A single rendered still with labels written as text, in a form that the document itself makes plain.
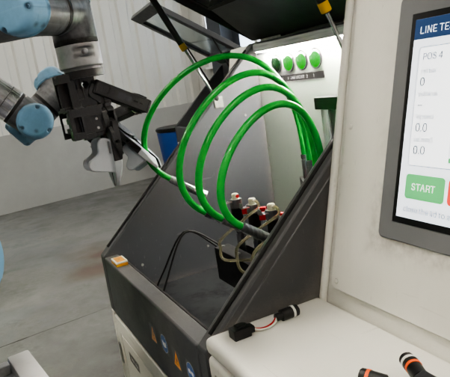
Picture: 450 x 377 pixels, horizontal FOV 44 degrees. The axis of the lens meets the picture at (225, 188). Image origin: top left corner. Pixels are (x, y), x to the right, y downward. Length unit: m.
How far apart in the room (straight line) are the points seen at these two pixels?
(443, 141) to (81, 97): 0.59
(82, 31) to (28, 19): 0.13
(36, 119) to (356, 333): 0.77
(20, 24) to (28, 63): 6.96
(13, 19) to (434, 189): 0.64
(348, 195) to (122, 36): 7.51
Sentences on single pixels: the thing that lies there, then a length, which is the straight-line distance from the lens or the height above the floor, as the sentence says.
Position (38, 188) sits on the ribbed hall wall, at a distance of 7.81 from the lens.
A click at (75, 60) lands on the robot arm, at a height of 1.43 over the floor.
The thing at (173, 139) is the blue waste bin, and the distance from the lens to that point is 7.35.
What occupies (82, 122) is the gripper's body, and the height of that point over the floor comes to 1.33.
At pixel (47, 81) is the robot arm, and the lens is 1.39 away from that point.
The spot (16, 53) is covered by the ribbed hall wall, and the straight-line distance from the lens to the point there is 7.78.
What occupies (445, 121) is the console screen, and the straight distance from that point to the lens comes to 0.77.
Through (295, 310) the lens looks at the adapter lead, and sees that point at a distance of 0.91.
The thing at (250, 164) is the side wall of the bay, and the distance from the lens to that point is 1.63.
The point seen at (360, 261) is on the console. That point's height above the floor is 1.06.
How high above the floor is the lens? 1.38
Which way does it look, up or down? 12 degrees down
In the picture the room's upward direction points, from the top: 8 degrees counter-clockwise
